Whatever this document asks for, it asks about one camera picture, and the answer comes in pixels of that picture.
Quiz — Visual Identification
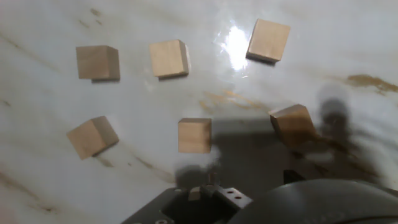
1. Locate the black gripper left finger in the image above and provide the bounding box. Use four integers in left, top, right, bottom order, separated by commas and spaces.
121, 184, 253, 224

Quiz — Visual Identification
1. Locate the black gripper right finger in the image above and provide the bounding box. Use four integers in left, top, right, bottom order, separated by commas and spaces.
283, 169, 307, 185

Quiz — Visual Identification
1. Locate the small wooden cube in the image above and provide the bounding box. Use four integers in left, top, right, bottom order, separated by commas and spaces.
75, 45, 121, 83
269, 103, 317, 147
177, 118, 213, 154
66, 116, 120, 161
245, 18, 292, 65
149, 39, 190, 78

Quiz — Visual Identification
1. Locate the marble pattern sheet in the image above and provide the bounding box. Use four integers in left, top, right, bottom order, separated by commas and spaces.
0, 0, 398, 224

